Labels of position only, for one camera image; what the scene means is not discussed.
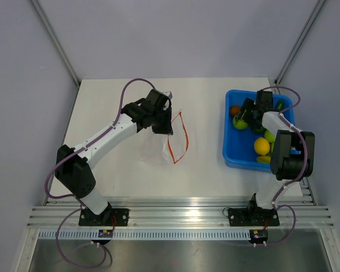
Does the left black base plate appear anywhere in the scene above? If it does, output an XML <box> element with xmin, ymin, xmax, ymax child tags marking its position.
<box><xmin>78</xmin><ymin>208</ymin><xmax>130</xmax><ymax>227</ymax></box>

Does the right aluminium frame post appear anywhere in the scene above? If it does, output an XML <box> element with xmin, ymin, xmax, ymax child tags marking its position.
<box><xmin>273</xmin><ymin>0</ymin><xmax>328</xmax><ymax>85</ymax></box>

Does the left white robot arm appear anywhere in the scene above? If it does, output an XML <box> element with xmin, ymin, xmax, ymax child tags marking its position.
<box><xmin>54</xmin><ymin>89</ymin><xmax>173</xmax><ymax>227</ymax></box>

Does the blue plastic bin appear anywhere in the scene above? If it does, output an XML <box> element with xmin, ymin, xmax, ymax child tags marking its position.
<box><xmin>222</xmin><ymin>89</ymin><xmax>297</xmax><ymax>174</ymax></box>

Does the green star fruit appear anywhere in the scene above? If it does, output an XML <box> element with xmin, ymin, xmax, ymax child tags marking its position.
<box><xmin>269</xmin><ymin>142</ymin><xmax>275</xmax><ymax>156</ymax></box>

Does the aluminium frame post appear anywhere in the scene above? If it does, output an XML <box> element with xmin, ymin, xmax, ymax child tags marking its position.
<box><xmin>28</xmin><ymin>0</ymin><xmax>81</xmax><ymax>89</ymax></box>
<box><xmin>273</xmin><ymin>0</ymin><xmax>328</xmax><ymax>85</ymax></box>

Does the aluminium mounting rail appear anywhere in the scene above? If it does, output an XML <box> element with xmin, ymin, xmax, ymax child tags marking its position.
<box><xmin>27</xmin><ymin>196</ymin><xmax>334</xmax><ymax>229</ymax></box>

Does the light green apple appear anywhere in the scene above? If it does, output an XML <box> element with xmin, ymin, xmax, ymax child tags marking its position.
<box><xmin>264</xmin><ymin>130</ymin><xmax>275</xmax><ymax>143</ymax></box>

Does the yellow star fruit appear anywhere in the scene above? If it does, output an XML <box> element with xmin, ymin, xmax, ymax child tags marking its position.
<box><xmin>256</xmin><ymin>155</ymin><xmax>271</xmax><ymax>164</ymax></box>

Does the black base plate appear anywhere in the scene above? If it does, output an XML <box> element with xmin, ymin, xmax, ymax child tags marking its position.
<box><xmin>228</xmin><ymin>207</ymin><xmax>280</xmax><ymax>227</ymax></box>
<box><xmin>78</xmin><ymin>208</ymin><xmax>130</xmax><ymax>227</ymax></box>

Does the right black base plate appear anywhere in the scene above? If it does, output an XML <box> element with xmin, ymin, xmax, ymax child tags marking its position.
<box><xmin>228</xmin><ymin>207</ymin><xmax>280</xmax><ymax>227</ymax></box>

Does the white slotted cable duct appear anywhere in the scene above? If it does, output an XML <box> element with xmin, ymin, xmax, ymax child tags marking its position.
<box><xmin>39</xmin><ymin>229</ymin><xmax>250</xmax><ymax>241</ymax></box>

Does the dark green lime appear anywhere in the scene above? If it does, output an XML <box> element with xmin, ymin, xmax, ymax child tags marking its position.
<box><xmin>252</xmin><ymin>127</ymin><xmax>266</xmax><ymax>135</ymax></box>

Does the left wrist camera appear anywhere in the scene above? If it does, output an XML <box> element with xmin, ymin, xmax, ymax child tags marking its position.
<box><xmin>164</xmin><ymin>91</ymin><xmax>173</xmax><ymax>100</ymax></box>

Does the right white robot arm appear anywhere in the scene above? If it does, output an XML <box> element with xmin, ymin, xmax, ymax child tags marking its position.
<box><xmin>240</xmin><ymin>86</ymin><xmax>315</xmax><ymax>224</ymax></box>

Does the clear zip bag orange zipper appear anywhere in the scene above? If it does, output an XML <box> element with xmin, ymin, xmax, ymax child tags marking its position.
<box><xmin>138</xmin><ymin>109</ymin><xmax>190</xmax><ymax>165</ymax></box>

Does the brown kiwi fruit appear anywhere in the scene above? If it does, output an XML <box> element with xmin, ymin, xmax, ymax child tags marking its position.
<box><xmin>229</xmin><ymin>105</ymin><xmax>241</xmax><ymax>117</ymax></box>

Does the left aluminium frame post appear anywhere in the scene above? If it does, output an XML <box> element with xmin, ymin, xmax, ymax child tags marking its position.
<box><xmin>28</xmin><ymin>0</ymin><xmax>81</xmax><ymax>89</ymax></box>

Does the green cucumber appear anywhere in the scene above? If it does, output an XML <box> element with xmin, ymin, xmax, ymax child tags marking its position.
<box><xmin>274</xmin><ymin>99</ymin><xmax>285</xmax><ymax>112</ymax></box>

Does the yellow lemon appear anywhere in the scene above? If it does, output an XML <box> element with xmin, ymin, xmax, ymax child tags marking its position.
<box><xmin>253</xmin><ymin>137</ymin><xmax>270</xmax><ymax>156</ymax></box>

